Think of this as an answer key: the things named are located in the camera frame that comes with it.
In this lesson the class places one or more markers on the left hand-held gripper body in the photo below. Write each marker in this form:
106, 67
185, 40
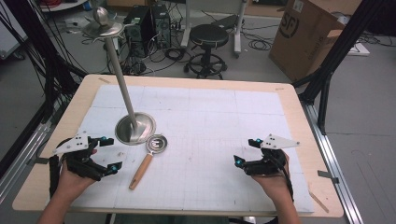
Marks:
81, 161

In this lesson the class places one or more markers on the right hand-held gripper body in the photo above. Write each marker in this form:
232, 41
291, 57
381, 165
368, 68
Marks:
267, 163

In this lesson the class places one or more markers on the person's right hand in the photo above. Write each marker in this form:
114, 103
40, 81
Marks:
275, 183

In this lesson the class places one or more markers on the person's left hand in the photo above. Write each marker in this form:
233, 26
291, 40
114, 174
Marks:
72, 183

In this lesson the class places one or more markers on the grey tape strip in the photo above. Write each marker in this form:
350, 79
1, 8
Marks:
39, 160
328, 176

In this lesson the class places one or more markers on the white gridded mat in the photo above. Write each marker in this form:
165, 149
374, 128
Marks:
202, 130

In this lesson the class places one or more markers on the light wooden table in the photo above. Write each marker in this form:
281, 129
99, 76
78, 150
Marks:
314, 130

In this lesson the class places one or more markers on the steel stand with ball top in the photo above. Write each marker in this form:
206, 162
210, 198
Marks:
123, 84

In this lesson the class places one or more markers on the thin wooden stick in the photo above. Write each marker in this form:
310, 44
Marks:
318, 201

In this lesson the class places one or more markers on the brown cardboard box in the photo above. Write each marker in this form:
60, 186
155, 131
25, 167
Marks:
299, 46

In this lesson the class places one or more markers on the large black computer tower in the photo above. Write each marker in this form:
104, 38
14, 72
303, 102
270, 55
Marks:
138, 31

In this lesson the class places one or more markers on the white stand leg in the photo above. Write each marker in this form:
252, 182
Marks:
186, 25
239, 28

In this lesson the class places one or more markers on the black round stool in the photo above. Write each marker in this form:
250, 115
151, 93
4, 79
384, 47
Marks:
208, 35

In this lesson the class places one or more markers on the slim black computer tower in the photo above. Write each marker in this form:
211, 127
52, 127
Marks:
162, 26

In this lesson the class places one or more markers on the white flat box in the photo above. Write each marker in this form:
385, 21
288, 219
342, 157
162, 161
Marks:
359, 49

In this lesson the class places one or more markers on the aluminium floor rail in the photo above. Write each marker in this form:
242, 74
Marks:
336, 174
18, 165

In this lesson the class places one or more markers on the black metal frame post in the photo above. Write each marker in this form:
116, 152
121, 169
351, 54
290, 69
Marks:
339, 49
37, 46

